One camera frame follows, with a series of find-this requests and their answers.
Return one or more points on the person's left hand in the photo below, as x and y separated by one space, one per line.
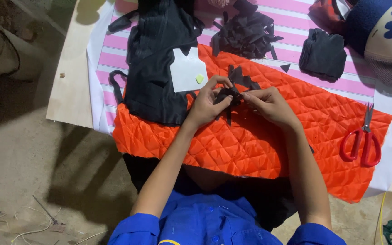
202 107

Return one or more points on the person's right hand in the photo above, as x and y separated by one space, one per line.
272 105

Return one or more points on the black cut fabric piece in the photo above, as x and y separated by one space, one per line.
231 93

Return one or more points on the yellow-green tailor's chalk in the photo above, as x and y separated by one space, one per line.
199 79

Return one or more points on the white paper pattern template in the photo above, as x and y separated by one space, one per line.
187 71

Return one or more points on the small black triangle scrap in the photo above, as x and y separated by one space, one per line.
285 67

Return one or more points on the orange quilted fabric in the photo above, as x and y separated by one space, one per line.
318 129

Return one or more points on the large black fabric sheet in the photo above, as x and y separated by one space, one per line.
155 68

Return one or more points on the stack of black fabric cutouts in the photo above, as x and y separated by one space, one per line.
322 56

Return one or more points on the pile of black fabric scraps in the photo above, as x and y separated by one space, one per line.
245 34

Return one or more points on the pink white striped cloth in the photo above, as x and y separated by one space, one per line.
294 23

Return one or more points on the black trousers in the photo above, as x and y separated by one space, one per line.
267 200

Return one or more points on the red patterned fabric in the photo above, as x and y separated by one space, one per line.
325 15

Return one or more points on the pink tassel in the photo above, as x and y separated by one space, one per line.
219 2

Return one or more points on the blue work shirt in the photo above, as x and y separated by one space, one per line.
213 221

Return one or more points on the cream helmet with blue flowers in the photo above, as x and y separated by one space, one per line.
386 37

